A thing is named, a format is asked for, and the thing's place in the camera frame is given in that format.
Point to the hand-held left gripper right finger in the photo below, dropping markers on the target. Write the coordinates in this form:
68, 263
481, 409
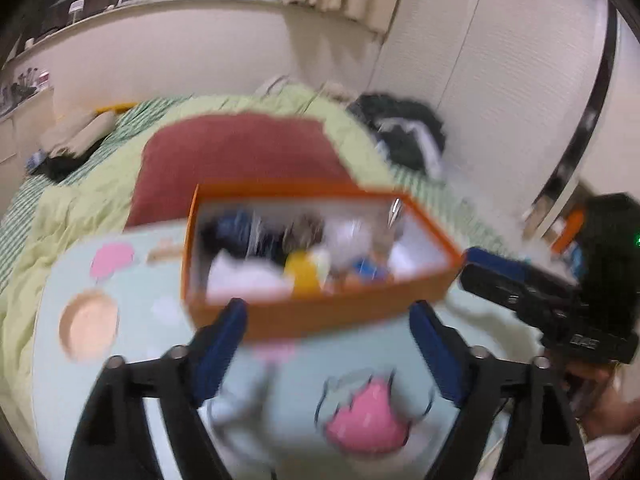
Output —
440, 355

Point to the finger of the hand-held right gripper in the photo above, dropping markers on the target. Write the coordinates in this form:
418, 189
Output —
500, 262
505, 297

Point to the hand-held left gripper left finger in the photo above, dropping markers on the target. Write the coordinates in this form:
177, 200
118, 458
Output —
225, 350

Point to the orange cardboard box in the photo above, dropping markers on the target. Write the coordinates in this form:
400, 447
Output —
325, 317

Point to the person's right hand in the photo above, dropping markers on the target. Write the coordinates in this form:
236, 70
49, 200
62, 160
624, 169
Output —
607, 400

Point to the cluttered white shelf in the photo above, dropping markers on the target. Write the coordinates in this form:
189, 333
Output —
560, 225

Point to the white folded towel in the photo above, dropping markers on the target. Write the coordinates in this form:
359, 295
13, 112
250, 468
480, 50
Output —
245, 277

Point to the light blue lap table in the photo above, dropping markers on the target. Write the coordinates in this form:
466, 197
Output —
140, 360

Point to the white plush with yellow hat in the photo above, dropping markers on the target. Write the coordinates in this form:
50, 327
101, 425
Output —
302, 272

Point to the brown plush with blue patch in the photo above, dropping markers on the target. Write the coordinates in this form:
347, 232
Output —
367, 270

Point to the pile of dark clothes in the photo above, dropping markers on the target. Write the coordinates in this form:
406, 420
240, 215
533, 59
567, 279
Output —
400, 135

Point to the white louvered closet door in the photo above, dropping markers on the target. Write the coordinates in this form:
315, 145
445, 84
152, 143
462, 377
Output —
475, 85

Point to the light green blanket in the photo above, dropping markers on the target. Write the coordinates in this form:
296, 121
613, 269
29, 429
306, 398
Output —
85, 210

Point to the black cloth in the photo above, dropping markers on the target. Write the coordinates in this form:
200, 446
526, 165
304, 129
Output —
60, 167

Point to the green checkered bedsheet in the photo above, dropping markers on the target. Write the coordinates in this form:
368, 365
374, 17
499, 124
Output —
20, 210

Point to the white drawer cabinet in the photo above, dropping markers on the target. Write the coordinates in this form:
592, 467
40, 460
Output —
25, 130

